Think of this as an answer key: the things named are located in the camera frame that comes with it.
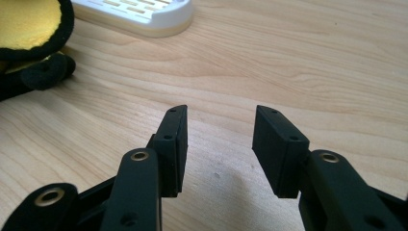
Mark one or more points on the yellow towel with black edge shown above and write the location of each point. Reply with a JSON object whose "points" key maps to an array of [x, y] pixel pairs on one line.
{"points": [[27, 24]]}

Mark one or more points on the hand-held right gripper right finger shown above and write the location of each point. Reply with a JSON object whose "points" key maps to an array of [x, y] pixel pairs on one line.
{"points": [[277, 154]]}

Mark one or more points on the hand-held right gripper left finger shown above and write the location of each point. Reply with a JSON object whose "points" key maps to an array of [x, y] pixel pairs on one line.
{"points": [[171, 154]]}

